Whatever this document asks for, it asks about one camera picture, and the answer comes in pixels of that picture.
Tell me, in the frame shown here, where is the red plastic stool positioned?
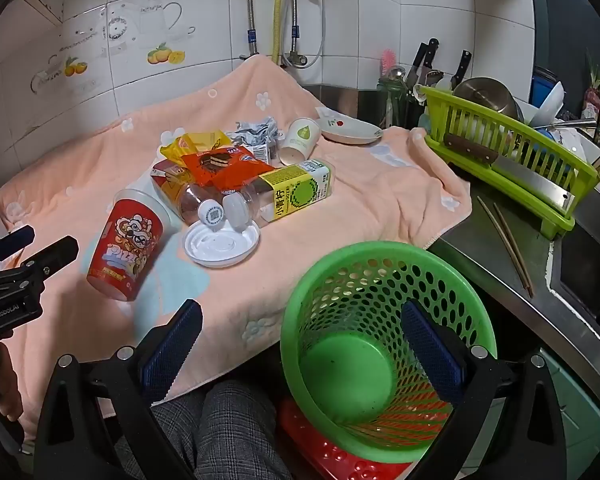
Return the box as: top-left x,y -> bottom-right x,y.
277,400 -> 416,480

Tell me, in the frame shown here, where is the white blue wrapper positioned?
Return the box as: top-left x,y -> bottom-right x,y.
225,116 -> 285,148

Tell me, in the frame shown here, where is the peach flower print towel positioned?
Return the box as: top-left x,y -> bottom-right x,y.
0,54 -> 473,443

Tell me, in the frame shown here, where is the red yellow snack wrapper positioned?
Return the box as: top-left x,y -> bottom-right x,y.
150,159 -> 193,183

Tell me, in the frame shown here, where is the green plastic mesh basket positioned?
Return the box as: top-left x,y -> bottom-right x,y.
280,241 -> 498,464

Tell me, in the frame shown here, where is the green plastic dish rack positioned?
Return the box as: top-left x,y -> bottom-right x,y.
419,85 -> 600,241

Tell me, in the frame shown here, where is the person's plaid trouser leg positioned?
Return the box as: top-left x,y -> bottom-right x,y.
115,380 -> 291,480

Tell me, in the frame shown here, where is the clear bottle yellow green label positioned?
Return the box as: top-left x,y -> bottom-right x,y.
223,158 -> 337,231

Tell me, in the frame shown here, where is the dark green utensil holder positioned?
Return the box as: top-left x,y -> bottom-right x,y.
377,76 -> 426,131

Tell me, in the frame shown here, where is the black handled knife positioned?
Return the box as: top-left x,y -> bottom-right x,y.
450,50 -> 473,91
422,37 -> 440,86
411,42 -> 427,86

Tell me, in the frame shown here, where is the wooden chopstick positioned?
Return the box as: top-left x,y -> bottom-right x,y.
492,202 -> 535,298
477,197 -> 531,292

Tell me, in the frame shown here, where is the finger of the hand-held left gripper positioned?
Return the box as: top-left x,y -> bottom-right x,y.
0,225 -> 35,267
10,236 -> 79,286

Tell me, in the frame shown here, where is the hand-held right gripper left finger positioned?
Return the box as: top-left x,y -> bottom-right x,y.
34,299 -> 203,480

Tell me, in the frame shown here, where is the white plastic lid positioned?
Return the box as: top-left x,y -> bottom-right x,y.
182,220 -> 261,267

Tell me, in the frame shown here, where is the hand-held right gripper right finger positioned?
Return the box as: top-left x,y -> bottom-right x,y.
401,300 -> 567,480

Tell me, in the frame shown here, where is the steel pot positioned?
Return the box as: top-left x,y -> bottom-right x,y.
452,76 -> 523,121

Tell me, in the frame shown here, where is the braided metal hose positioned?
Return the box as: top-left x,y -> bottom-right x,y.
289,0 -> 301,56
244,0 -> 260,56

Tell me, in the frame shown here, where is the yellow gas hose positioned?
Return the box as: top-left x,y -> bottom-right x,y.
272,0 -> 296,66

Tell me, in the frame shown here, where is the clear bottle with white cap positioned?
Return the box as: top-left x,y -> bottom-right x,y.
152,170 -> 227,228

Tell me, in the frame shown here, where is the white paper cup green leaf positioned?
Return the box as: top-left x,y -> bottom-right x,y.
278,117 -> 322,166

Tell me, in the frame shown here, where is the white plate with flower print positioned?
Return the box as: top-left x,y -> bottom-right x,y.
314,107 -> 384,146

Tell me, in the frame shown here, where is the orange chocolate pie wrapper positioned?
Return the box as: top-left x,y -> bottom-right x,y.
180,147 -> 276,196

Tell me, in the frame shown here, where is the small white blue milk carton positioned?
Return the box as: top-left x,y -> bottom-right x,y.
250,142 -> 279,166

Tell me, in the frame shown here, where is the cleaver with wooden handle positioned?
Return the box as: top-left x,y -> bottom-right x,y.
442,132 -> 578,216

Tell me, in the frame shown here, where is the green cabinet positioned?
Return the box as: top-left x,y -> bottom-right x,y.
545,350 -> 600,480

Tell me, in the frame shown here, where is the plain white plate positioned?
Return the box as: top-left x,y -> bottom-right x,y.
530,80 -> 566,128

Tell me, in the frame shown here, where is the steel sink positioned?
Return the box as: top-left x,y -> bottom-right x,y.
550,200 -> 600,321

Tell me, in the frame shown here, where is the red printed snack cup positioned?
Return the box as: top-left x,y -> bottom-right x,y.
86,189 -> 173,302

